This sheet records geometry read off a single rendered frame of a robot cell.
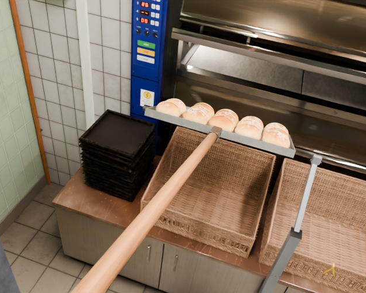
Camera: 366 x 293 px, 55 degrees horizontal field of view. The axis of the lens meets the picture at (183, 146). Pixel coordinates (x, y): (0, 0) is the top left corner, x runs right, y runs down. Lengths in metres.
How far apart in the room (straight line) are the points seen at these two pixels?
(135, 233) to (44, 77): 1.77
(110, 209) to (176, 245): 0.38
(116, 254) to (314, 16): 1.31
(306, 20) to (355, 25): 0.19
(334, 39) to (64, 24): 1.27
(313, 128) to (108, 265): 1.49
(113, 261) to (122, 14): 1.44
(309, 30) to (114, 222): 1.23
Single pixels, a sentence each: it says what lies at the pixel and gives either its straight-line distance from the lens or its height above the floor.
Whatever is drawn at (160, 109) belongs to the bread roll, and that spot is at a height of 1.24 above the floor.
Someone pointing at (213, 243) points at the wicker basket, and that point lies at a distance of 1.72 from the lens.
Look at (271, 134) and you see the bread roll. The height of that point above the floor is 1.26.
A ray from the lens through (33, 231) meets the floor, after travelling 2.55.
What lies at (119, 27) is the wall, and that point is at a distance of 1.80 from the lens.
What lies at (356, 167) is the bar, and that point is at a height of 1.17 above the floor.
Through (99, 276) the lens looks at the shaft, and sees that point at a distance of 0.44.
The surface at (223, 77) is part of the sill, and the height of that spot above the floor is 1.18.
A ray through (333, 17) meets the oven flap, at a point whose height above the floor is 1.56.
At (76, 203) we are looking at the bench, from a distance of 1.88.
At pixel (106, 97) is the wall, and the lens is 2.04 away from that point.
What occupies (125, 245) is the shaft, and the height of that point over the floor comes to 1.59.
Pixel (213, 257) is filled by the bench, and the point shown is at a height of 0.58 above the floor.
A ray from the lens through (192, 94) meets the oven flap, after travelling 1.82.
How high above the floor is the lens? 2.00
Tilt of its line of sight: 40 degrees down
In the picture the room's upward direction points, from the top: 8 degrees clockwise
